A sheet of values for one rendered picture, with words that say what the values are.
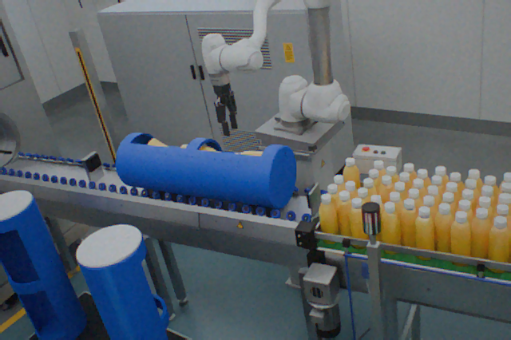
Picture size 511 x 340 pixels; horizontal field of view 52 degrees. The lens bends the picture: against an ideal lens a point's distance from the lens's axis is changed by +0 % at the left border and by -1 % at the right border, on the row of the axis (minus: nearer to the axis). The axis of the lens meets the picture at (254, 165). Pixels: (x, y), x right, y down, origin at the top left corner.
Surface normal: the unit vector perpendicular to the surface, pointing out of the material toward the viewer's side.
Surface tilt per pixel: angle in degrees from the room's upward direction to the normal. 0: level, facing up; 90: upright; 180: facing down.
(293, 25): 90
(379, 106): 90
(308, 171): 90
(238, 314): 0
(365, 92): 90
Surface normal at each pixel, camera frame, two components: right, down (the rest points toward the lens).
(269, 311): -0.17, -0.86
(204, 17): -0.56, 0.48
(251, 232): -0.48, 0.19
